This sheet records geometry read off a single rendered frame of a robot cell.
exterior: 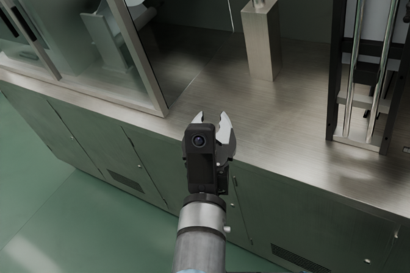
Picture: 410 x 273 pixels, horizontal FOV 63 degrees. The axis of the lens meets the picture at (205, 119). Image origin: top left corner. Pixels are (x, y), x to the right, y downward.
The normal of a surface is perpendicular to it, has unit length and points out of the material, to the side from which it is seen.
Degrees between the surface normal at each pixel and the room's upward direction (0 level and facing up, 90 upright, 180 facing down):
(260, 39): 90
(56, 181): 0
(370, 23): 90
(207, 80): 0
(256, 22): 90
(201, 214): 12
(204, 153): 62
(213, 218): 39
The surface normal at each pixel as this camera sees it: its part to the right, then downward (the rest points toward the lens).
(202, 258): 0.17, -0.67
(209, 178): -0.14, 0.31
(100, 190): -0.22, -0.69
